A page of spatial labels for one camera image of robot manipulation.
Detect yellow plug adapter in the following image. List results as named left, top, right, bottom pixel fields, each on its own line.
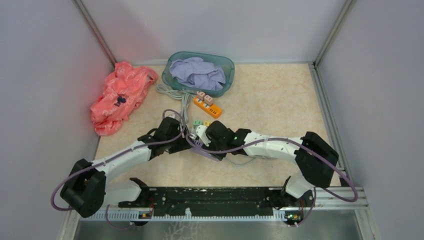
left=203, top=121, right=212, bottom=127

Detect green plug adapter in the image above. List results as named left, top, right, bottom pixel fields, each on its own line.
left=192, top=119, right=203, bottom=130

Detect orange power strip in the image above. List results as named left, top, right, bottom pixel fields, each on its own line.
left=193, top=96, right=222, bottom=119

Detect pink plug adapter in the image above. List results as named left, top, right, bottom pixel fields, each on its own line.
left=203, top=95, right=214, bottom=106
left=196, top=91, right=206, bottom=101

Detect purple power strip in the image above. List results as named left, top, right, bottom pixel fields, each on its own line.
left=190, top=140, right=222, bottom=162

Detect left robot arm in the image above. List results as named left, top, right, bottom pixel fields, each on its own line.
left=51, top=116, right=189, bottom=218

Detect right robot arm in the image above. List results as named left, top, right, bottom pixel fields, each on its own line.
left=195, top=120, right=339, bottom=206

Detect teal plastic basket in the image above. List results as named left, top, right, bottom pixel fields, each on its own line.
left=161, top=51, right=235, bottom=97

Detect pink printed garment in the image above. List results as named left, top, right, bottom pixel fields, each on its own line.
left=90, top=61, right=159, bottom=137

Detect lavender cloth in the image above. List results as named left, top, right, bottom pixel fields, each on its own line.
left=169, top=57, right=227, bottom=91

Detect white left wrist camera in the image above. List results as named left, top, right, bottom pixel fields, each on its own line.
left=163, top=113, right=179, bottom=121

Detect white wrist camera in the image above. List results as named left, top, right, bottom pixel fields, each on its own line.
left=194, top=125, right=211, bottom=147
left=163, top=113, right=179, bottom=121

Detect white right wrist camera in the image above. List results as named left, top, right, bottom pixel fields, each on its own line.
left=194, top=125, right=211, bottom=147

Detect grey cable of orange strip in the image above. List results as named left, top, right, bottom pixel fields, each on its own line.
left=155, top=82, right=193, bottom=101

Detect grey cable of white strip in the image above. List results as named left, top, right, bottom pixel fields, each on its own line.
left=180, top=92, right=194, bottom=128

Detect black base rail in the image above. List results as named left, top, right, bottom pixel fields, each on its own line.
left=118, top=186, right=315, bottom=219

